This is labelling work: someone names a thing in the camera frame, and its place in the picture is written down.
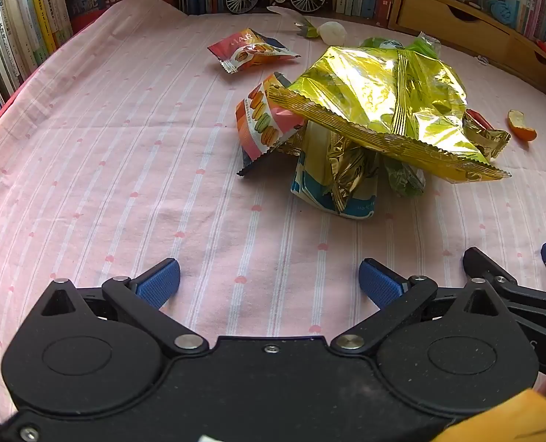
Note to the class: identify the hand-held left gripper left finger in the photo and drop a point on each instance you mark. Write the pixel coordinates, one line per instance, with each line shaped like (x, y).
(160, 283)

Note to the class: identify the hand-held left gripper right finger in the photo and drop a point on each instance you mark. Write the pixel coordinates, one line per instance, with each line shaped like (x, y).
(379, 283)

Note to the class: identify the green snack packet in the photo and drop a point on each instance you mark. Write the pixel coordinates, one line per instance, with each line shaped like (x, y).
(420, 46)
(404, 179)

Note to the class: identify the small gold foil wrapper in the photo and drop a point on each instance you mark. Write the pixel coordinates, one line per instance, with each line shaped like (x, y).
(349, 168)

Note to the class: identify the white blue paper bag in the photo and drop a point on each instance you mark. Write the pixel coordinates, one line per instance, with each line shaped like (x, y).
(314, 165)

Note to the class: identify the orange peel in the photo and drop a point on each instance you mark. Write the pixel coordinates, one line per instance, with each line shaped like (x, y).
(519, 129)

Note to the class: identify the red gold snack packet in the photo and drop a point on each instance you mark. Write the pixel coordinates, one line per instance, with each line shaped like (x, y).
(489, 138)

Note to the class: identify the large gold foil bag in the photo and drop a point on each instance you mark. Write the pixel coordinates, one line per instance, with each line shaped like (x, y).
(383, 96)

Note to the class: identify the orange macaron snack packet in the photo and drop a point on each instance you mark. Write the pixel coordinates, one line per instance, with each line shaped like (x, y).
(259, 124)

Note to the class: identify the row of upright books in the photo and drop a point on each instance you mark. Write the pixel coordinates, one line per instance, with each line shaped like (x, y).
(24, 23)

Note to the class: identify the pink striped tablecloth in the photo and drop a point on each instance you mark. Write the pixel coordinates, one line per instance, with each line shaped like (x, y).
(116, 170)

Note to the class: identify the red macaron snack packet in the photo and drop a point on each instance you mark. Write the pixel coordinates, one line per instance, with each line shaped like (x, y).
(247, 50)

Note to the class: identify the blue knitted ball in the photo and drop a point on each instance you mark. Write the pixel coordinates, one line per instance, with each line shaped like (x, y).
(501, 9)

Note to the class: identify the wooden drawer organizer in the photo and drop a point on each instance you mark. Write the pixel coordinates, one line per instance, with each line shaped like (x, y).
(439, 18)

